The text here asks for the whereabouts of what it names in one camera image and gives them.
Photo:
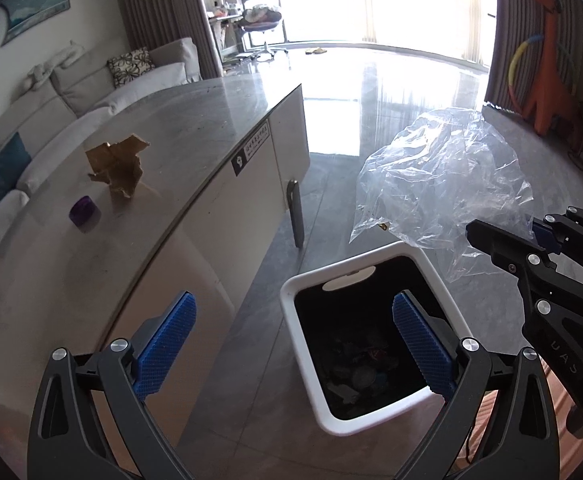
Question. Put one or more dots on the purple round bowl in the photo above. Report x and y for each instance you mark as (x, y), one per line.
(84, 210)

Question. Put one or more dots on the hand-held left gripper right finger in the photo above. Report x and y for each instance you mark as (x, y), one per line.
(421, 345)

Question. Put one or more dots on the orange dinosaur toy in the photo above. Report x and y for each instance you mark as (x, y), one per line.
(546, 85)

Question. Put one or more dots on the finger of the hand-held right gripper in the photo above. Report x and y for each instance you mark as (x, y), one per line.
(546, 237)
(506, 250)

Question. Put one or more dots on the black white floral cushion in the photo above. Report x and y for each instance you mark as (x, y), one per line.
(131, 65)

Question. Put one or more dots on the black white table label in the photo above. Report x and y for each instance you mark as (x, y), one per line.
(251, 147)

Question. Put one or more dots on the large clear plastic bag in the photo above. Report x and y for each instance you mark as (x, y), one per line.
(436, 175)

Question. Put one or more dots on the grey ribbed curtain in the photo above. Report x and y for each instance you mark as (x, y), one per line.
(511, 35)

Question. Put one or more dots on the light grey sofa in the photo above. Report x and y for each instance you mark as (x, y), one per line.
(46, 125)

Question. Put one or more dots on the beige plush toy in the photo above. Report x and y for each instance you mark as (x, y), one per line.
(46, 67)

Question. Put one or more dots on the white trash bin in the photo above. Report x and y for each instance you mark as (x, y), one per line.
(299, 340)

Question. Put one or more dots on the brown grey curtain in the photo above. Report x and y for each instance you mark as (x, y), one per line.
(161, 10)

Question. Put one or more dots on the crumpled brown cardboard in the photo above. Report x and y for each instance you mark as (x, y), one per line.
(119, 165)

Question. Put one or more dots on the swivel chair with clothes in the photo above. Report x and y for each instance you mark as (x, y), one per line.
(261, 17)

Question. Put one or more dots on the grey metal table leg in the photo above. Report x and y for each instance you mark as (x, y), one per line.
(296, 215)

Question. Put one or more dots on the white side desk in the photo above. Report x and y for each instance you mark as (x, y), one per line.
(221, 15)

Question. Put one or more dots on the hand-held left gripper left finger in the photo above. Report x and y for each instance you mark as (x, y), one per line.
(166, 345)

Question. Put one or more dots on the large balcony window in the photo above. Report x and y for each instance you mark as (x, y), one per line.
(371, 0)

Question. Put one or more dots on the multicolour hula hoop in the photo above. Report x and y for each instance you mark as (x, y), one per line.
(510, 77)

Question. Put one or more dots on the small blue wall picture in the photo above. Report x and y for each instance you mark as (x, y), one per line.
(36, 5)

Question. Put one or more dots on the yellow slippers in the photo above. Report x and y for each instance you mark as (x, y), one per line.
(316, 51)

